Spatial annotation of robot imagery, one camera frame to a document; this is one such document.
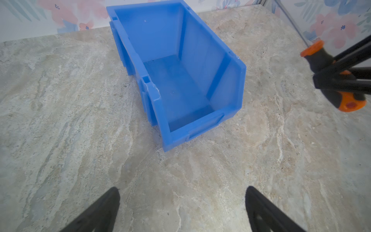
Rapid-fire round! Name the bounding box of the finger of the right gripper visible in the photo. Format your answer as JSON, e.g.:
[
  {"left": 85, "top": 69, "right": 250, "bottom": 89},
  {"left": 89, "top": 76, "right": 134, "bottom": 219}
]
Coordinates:
[
  {"left": 324, "top": 36, "right": 371, "bottom": 73},
  {"left": 313, "top": 69, "right": 371, "bottom": 95}
]

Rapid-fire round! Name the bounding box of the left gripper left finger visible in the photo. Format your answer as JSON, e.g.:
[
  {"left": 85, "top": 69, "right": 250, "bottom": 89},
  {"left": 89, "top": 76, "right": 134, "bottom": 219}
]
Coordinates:
[{"left": 62, "top": 187, "right": 120, "bottom": 232}]

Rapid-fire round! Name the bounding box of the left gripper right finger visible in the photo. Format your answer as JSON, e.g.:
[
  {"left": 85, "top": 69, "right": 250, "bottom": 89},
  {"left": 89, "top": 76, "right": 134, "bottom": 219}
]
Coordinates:
[{"left": 245, "top": 186, "right": 305, "bottom": 232}]

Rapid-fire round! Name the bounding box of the orange black screwdriver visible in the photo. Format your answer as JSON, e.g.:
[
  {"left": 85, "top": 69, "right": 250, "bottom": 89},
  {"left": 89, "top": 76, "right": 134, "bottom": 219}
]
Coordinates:
[{"left": 300, "top": 36, "right": 371, "bottom": 112}]

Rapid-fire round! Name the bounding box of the blue plastic storage bin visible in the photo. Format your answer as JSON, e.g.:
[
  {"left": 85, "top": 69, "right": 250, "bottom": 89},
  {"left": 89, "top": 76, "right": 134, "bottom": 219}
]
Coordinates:
[{"left": 107, "top": 1, "right": 246, "bottom": 151}]

